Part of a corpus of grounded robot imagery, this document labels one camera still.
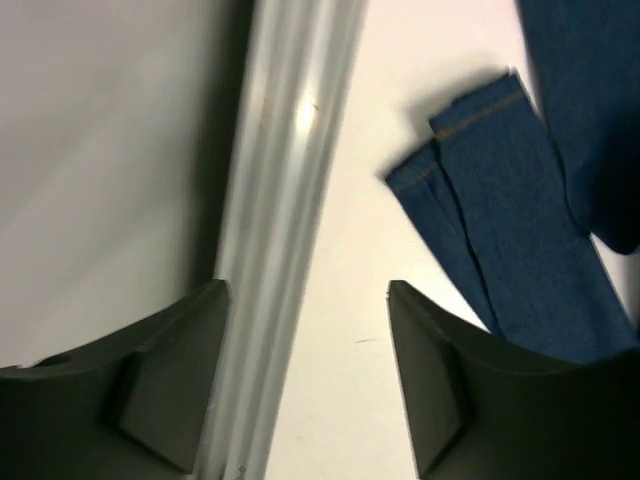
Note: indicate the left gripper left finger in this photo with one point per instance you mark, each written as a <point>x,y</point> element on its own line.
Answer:
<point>129,405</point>

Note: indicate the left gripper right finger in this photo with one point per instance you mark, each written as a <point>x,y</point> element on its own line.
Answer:
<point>479,407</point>

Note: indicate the dark blue denim trousers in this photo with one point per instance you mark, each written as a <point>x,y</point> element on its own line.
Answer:
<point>508,198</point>

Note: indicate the aluminium table frame rail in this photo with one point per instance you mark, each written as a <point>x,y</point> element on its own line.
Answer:
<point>295,82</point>

